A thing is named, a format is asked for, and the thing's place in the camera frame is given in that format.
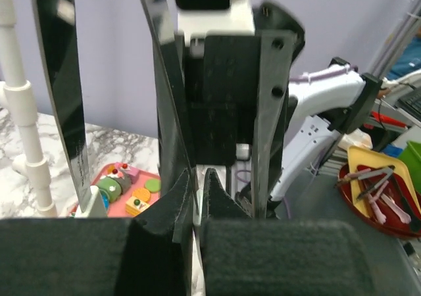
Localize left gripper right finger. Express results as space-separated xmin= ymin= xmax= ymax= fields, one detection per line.
xmin=201 ymin=167 xmax=412 ymax=296

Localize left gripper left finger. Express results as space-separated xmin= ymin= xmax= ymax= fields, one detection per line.
xmin=1 ymin=173 xmax=193 ymax=295

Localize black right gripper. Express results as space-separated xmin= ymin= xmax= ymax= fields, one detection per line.
xmin=157 ymin=1 xmax=305 ymax=217

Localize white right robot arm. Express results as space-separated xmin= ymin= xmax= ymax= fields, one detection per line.
xmin=149 ymin=1 xmax=380 ymax=217

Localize yellow sponge cake square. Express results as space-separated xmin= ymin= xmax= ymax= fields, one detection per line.
xmin=125 ymin=197 xmax=150 ymax=216

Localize orange sandwich biscuit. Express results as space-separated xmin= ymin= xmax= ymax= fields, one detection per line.
xmin=132 ymin=187 xmax=151 ymax=203

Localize pink serving tray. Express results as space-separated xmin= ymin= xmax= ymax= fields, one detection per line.
xmin=67 ymin=163 xmax=162 ymax=218

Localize green round biscuit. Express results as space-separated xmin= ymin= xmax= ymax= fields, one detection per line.
xmin=144 ymin=178 xmax=161 ymax=193

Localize blue glazed donut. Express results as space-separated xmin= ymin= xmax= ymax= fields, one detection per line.
xmin=101 ymin=193 xmax=109 ymax=210

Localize chocolate swiss roll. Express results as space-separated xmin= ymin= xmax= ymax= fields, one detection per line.
xmin=109 ymin=170 xmax=132 ymax=194

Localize green swiss roll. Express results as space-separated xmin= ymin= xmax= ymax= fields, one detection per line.
xmin=95 ymin=176 xmax=122 ymax=203

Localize pink cake slice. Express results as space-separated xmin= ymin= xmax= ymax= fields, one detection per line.
xmin=120 ymin=163 xmax=140 ymax=184

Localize yellow tray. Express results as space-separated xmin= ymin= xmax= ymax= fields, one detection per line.
xmin=347 ymin=145 xmax=418 ymax=218

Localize pink paw tongs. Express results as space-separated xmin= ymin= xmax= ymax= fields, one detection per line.
xmin=360 ymin=173 xmax=412 ymax=226

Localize red round bowl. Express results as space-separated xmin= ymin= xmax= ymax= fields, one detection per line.
xmin=336 ymin=162 xmax=420 ymax=239

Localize metal tongs in bowl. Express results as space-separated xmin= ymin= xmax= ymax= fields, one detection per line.
xmin=335 ymin=165 xmax=395 ymax=201

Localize black keyboard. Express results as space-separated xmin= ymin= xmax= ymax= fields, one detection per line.
xmin=395 ymin=87 xmax=421 ymax=119

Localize seated person blue shirt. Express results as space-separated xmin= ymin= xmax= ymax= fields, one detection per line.
xmin=385 ymin=28 xmax=421 ymax=80

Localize green plastic bin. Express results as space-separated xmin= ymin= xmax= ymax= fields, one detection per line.
xmin=398 ymin=141 xmax=421 ymax=191

